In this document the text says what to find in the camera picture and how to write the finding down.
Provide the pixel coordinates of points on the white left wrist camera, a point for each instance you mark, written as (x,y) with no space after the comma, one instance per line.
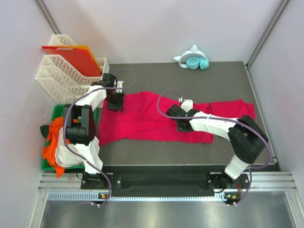
(119,87)

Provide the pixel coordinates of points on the grey cable duct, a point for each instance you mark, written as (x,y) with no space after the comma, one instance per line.
(99,197)

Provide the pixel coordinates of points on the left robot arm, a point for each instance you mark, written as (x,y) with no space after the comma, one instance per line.
(79,129)

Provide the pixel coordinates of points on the red orange folder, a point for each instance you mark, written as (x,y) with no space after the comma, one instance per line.
(80,57)

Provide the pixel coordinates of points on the green plastic bin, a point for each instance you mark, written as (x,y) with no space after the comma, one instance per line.
(58,112)

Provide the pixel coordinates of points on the orange t shirt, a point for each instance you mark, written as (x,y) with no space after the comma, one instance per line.
(52,139)

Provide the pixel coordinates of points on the dark green cloth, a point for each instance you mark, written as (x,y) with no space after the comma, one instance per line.
(44,129)

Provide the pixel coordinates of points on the pink t shirt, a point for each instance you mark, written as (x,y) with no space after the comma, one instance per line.
(140,120)
(231,109)

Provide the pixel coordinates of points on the white t shirt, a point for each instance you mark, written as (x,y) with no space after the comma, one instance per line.
(65,158)

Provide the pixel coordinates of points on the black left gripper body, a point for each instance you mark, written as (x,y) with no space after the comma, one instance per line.
(115,101)

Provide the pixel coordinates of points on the white file organizer rack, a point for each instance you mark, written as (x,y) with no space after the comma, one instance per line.
(60,79)

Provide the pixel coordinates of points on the folded pink t shirt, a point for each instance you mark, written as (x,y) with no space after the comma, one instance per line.
(231,109)

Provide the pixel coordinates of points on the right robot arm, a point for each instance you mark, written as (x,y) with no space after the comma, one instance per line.
(246,137)

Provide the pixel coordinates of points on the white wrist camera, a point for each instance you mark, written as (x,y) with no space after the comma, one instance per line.
(185,104)
(119,87)

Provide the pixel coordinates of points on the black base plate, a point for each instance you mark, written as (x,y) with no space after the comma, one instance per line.
(172,184)

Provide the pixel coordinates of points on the teal cat ear headphones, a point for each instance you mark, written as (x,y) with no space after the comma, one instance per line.
(193,59)

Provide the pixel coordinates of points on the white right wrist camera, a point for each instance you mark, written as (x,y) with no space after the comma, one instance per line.
(185,104)

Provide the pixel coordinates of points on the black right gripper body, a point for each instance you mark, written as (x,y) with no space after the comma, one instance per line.
(180,129)

